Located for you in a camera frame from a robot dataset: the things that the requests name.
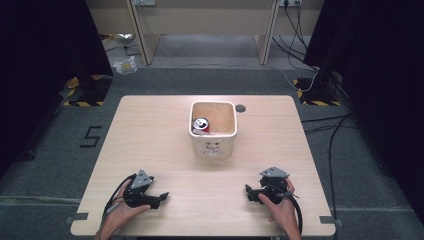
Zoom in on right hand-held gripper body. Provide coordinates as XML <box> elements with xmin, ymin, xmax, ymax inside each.
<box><xmin>257</xmin><ymin>166</ymin><xmax>290</xmax><ymax>205</ymax></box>

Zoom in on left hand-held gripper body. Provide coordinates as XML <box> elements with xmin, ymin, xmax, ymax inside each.
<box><xmin>122</xmin><ymin>168</ymin><xmax>162</xmax><ymax>211</ymax></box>

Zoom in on cream square bin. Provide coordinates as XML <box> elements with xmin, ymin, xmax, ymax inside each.
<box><xmin>188</xmin><ymin>100</ymin><xmax>239</xmax><ymax>160</ymax></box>

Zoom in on red soda can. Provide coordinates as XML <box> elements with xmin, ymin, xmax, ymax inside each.
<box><xmin>192</xmin><ymin>117</ymin><xmax>211</xmax><ymax>134</ymax></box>

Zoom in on person's left hand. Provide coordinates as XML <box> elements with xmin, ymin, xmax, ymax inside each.
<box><xmin>99</xmin><ymin>181</ymin><xmax>152</xmax><ymax>236</ymax></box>

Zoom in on person's right hand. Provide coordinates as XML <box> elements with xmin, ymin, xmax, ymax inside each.
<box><xmin>257</xmin><ymin>178</ymin><xmax>300</xmax><ymax>234</ymax></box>

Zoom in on grey tape strip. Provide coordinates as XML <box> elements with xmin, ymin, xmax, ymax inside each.
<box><xmin>318</xmin><ymin>215</ymin><xmax>344</xmax><ymax>228</ymax></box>
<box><xmin>64</xmin><ymin>212</ymin><xmax>90</xmax><ymax>225</ymax></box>

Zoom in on stand base with hazard tape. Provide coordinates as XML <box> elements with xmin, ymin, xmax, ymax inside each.
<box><xmin>63</xmin><ymin>75</ymin><xmax>114</xmax><ymax>108</ymax></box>
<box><xmin>292</xmin><ymin>77</ymin><xmax>344</xmax><ymax>107</ymax></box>

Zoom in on clear plastic bag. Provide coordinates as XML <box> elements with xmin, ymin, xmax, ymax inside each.
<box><xmin>112</xmin><ymin>55</ymin><xmax>138</xmax><ymax>76</ymax></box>

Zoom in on black curtain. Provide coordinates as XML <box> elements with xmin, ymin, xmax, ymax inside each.
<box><xmin>0</xmin><ymin>0</ymin><xmax>114</xmax><ymax>179</ymax></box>
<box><xmin>302</xmin><ymin>0</ymin><xmax>424</xmax><ymax>225</ymax></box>

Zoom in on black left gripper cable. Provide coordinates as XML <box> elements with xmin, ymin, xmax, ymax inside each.
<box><xmin>101</xmin><ymin>172</ymin><xmax>138</xmax><ymax>222</ymax></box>

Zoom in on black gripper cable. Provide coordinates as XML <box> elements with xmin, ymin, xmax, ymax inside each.
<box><xmin>259</xmin><ymin>180</ymin><xmax>304</xmax><ymax>235</ymax></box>
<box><xmin>101</xmin><ymin>172</ymin><xmax>138</xmax><ymax>222</ymax></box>

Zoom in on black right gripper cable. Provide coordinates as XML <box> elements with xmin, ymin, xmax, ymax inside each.
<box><xmin>259</xmin><ymin>180</ymin><xmax>304</xmax><ymax>235</ymax></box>

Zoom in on short black floor cable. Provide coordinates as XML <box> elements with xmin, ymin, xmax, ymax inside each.
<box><xmin>300</xmin><ymin>113</ymin><xmax>359</xmax><ymax>136</ymax></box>

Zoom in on black wall cables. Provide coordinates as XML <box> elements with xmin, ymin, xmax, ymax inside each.
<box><xmin>271</xmin><ymin>0</ymin><xmax>320</xmax><ymax>72</ymax></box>

